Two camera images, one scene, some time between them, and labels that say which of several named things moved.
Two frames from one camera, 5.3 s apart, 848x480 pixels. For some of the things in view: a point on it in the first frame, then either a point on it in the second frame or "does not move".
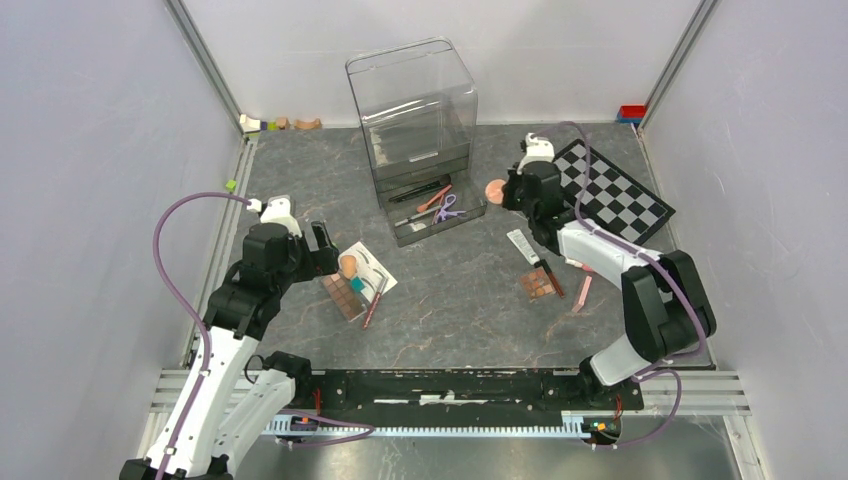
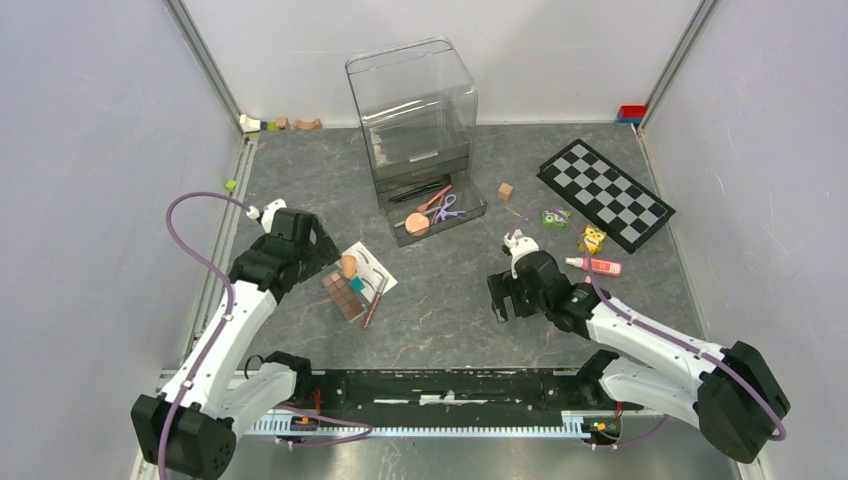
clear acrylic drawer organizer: x=417 y=112 does not move
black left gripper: x=319 y=262 does not move
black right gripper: x=508 y=200 to x=501 y=285
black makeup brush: x=416 y=191 does not move
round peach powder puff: x=494 y=190 to x=417 y=224
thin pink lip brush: x=423 y=207 does not move
